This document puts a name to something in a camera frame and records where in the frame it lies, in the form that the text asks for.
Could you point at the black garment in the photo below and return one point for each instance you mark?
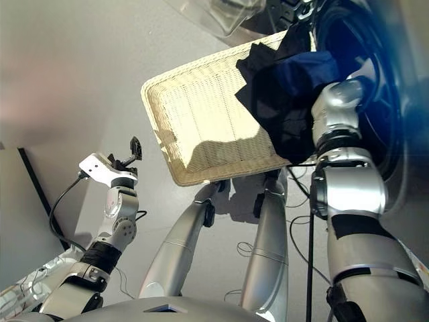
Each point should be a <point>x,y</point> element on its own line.
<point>285,127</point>

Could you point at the dark blue garment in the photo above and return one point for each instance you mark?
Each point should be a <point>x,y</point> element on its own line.
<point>301,70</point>

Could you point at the silver robot torso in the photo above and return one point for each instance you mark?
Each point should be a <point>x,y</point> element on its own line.
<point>134,312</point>

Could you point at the grey washing machine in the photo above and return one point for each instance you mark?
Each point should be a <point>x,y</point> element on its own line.
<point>412,134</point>

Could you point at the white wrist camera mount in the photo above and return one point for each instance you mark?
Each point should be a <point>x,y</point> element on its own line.
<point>97,167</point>

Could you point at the pale woven laundry basket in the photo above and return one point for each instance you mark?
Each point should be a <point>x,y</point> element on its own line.
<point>207,110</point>

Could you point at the white panel with black edge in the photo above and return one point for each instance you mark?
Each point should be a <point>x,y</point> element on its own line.
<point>20,201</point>

